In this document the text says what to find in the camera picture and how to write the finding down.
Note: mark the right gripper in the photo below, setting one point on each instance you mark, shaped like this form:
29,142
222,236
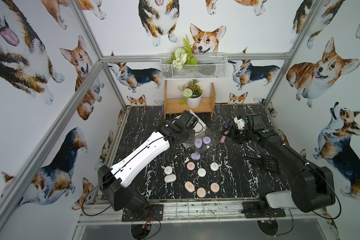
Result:
236,131

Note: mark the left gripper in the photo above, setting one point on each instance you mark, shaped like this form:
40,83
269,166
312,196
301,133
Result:
187,133

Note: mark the white mini drawer cabinet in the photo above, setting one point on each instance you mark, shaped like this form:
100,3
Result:
198,128

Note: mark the purple earphone case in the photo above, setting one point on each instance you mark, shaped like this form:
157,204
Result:
207,140
195,157
198,143

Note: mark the purple earphone case top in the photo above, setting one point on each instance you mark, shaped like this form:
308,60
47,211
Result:
195,157

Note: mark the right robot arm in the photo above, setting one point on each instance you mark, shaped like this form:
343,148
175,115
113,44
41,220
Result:
312,187

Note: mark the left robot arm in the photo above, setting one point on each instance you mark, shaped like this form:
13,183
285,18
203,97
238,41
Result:
115,181

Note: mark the wooden shelf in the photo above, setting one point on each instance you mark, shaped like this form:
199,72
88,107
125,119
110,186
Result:
199,105

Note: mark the purple pink toy rake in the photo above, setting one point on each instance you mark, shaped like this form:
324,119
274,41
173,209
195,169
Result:
225,132

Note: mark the white earphone case upper left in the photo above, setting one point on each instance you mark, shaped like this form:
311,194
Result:
168,170

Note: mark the white earphone case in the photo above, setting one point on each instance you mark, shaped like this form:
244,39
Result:
214,167
202,172
168,170

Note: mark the pink earphone case upper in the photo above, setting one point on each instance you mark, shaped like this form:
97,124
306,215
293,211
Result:
190,166

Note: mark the pink earphone case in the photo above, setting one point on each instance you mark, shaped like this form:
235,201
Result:
215,187
190,166
201,192

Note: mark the white potted plant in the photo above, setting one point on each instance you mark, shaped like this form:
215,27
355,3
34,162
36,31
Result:
192,94

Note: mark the white earphone case oval left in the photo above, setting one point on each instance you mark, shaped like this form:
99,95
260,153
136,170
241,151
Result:
170,178

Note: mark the white earphone case middle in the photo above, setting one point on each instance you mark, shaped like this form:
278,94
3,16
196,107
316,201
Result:
202,172

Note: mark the white earphone case right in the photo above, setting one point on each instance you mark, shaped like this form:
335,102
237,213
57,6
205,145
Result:
214,167

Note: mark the pink earphone case oval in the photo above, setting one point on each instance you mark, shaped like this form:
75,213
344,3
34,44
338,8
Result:
189,187

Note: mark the pink earphone case right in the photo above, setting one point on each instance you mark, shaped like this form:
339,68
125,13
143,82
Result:
215,187

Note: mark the pink earphone case bottom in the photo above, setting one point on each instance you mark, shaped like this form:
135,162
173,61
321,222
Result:
201,192

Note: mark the green white artificial flowers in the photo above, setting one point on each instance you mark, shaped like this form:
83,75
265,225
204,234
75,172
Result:
183,56

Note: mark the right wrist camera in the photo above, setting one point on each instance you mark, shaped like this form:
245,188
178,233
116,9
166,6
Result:
251,122

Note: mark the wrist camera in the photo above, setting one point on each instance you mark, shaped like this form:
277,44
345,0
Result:
251,122
187,120

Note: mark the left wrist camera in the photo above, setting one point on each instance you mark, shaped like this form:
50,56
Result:
187,120

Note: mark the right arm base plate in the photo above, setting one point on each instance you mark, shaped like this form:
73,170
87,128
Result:
260,209

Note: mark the white wire basket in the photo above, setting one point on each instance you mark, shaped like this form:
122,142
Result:
204,66

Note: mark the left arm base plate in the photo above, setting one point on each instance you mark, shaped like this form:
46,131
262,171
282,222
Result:
154,212

